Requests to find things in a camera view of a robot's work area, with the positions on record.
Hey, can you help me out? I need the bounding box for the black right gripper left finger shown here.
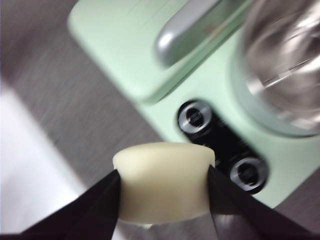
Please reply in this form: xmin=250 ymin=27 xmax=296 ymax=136
xmin=14 ymin=169 xmax=124 ymax=240

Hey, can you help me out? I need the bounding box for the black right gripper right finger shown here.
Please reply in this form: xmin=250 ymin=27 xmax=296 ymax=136
xmin=208 ymin=165 xmax=320 ymax=240

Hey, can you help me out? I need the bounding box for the white rectangular steamed bun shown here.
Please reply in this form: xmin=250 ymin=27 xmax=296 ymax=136
xmin=112 ymin=142 xmax=216 ymax=223

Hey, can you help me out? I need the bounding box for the silver control knob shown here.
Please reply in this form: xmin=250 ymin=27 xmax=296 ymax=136
xmin=177 ymin=101 xmax=213 ymax=135
xmin=228 ymin=157 xmax=266 ymax=192

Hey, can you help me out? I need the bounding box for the mint green breakfast machine base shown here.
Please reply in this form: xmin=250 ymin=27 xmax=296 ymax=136
xmin=67 ymin=0 xmax=320 ymax=210

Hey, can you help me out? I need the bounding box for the black control panel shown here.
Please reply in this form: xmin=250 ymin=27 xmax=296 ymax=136
xmin=176 ymin=98 xmax=271 ymax=195

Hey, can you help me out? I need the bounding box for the mint green steel pot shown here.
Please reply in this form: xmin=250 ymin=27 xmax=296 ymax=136
xmin=228 ymin=0 xmax=320 ymax=138

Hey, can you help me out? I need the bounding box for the silver griddle lid handle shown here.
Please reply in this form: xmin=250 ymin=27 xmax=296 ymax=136
xmin=154 ymin=0 xmax=223 ymax=67

